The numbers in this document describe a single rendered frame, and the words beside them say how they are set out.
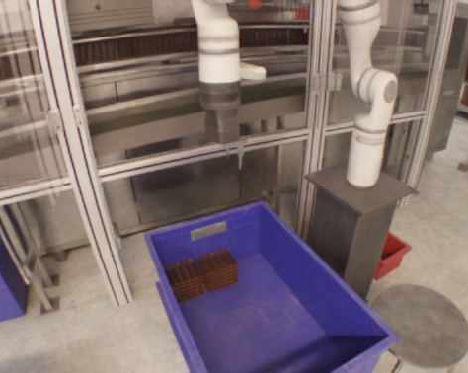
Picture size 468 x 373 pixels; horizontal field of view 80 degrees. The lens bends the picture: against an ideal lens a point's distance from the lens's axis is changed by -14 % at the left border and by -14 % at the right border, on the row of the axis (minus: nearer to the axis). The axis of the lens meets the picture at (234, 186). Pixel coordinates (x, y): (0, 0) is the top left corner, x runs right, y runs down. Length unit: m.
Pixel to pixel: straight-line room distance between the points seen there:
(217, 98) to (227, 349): 0.65
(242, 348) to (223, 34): 0.76
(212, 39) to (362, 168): 0.56
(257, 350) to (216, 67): 0.71
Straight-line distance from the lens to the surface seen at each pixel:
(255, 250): 1.16
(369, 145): 0.90
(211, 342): 0.93
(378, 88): 0.84
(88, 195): 1.04
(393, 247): 1.56
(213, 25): 0.56
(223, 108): 0.57
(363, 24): 0.78
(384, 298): 1.07
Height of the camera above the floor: 1.01
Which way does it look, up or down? 30 degrees down
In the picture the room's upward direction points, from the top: 1 degrees counter-clockwise
